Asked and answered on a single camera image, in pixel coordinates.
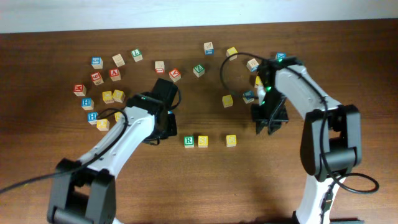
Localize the blue h block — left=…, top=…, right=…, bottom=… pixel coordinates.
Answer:
left=87, top=112, right=98, bottom=125
left=81, top=98, right=94, bottom=111

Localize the green L block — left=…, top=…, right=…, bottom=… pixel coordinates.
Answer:
left=131, top=49, right=143, bottom=62

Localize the yellow C block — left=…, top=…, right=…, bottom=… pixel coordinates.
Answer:
left=114, top=112, right=123, bottom=122

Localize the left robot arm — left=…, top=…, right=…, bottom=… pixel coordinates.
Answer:
left=47, top=78, right=180, bottom=223

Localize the yellow E block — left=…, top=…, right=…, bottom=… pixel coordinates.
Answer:
left=222, top=95, right=233, bottom=108

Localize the yellow G block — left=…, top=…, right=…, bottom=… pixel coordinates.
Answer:
left=112, top=90, right=126, bottom=103

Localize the blue G block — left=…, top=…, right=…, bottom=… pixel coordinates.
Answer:
left=91, top=57, right=103, bottom=69

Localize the wooden block red edge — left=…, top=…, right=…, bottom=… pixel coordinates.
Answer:
left=155, top=61, right=165, bottom=73

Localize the yellow block right middle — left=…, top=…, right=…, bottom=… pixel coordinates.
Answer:
left=254, top=76, right=262, bottom=88

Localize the yellow Q block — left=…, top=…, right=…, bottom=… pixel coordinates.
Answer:
left=96, top=119, right=110, bottom=131

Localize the wooden block blue side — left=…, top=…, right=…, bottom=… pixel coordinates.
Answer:
left=246, top=58, right=259, bottom=72

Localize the plain wooden block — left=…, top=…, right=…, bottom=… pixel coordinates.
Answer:
left=112, top=54, right=126, bottom=67

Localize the yellow O block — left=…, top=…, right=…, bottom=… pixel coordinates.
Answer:
left=102, top=91, right=114, bottom=104

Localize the green R block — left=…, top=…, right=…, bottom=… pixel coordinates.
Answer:
left=183, top=136, right=195, bottom=148

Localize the blue E block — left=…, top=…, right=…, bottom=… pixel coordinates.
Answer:
left=243, top=90, right=255, bottom=104

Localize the green Z block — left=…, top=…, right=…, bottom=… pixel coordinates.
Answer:
left=193, top=64, right=205, bottom=78

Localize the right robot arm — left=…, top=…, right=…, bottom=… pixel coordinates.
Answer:
left=251, top=57, right=362, bottom=223

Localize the upper blue H block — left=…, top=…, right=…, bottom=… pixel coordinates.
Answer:
left=81, top=98, right=94, bottom=111

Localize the top yellow block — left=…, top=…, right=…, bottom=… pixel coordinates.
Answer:
left=226, top=47, right=238, bottom=60

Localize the lower blue H block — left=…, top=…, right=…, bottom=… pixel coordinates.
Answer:
left=87, top=112, right=98, bottom=125

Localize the yellow S block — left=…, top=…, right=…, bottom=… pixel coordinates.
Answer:
left=198, top=136, right=208, bottom=147
left=226, top=134, right=237, bottom=147

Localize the wooden block blue edge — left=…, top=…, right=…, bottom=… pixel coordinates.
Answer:
left=203, top=42, right=214, bottom=55

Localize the red 9 block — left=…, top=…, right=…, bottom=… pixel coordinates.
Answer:
left=90, top=72, right=104, bottom=85

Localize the tilted red A block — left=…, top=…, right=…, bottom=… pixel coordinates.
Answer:
left=169, top=68, right=182, bottom=82

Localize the red M block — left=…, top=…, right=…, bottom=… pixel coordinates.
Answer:
left=73, top=84, right=86, bottom=96

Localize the blue X block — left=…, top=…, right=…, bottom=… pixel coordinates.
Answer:
left=275, top=52, right=286, bottom=59

